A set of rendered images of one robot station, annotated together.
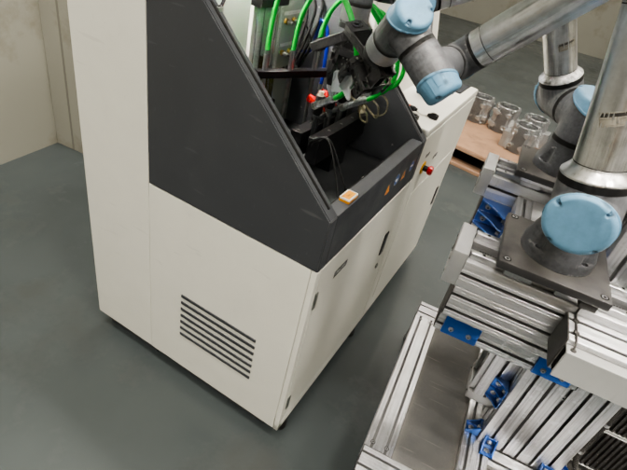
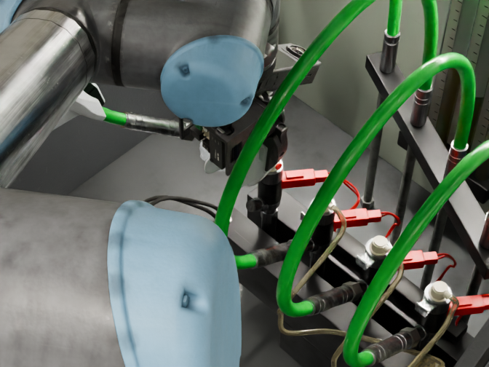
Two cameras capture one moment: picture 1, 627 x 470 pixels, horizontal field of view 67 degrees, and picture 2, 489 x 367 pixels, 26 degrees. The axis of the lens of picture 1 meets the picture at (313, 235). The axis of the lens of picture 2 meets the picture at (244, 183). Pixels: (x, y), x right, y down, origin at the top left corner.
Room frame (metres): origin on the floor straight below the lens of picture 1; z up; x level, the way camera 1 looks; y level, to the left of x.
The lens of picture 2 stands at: (1.60, -0.64, 2.01)
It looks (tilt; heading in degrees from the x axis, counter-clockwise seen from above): 52 degrees down; 112
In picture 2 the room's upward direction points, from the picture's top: straight up
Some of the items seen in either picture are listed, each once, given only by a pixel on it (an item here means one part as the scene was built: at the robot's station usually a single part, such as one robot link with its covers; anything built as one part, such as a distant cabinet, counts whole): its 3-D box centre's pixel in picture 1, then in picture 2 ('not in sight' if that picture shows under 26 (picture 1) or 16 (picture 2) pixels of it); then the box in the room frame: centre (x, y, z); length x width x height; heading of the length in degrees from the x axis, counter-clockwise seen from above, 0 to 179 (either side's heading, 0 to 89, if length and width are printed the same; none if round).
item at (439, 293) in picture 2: not in sight; (439, 295); (1.57, -0.02, 1.09); 0.02 x 0.02 x 0.03
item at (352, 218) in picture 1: (373, 193); not in sight; (1.25, -0.15, 0.87); 0.62 x 0.04 x 0.16; 157
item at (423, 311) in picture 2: not in sight; (428, 300); (1.56, -0.03, 1.09); 0.03 x 0.02 x 0.01; 67
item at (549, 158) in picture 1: (565, 153); not in sight; (1.35, -0.66, 1.09); 0.15 x 0.15 x 0.10
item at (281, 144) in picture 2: not in sight; (265, 137); (1.35, 0.03, 1.18); 0.05 x 0.02 x 0.09; 157
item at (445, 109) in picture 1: (430, 101); not in sight; (1.93, -0.34, 0.96); 0.70 x 0.22 x 0.03; 157
